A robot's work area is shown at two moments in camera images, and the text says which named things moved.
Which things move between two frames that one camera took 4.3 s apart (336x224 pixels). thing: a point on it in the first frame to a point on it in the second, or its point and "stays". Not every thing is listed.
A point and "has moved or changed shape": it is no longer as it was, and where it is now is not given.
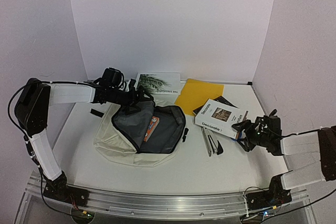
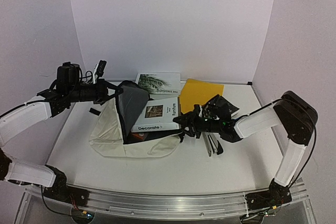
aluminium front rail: x=165 y=205 stays
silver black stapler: x=212 y=145 stays
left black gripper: x=133 y=98 to x=101 y=95
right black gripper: x=247 y=132 to x=196 y=121
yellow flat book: x=196 y=93 stays
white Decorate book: x=220 y=117 has moved or changed shape
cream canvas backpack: x=119 y=137 has moved or changed shape
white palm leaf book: x=160 y=83 stays
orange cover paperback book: x=153 y=124 to x=140 y=136
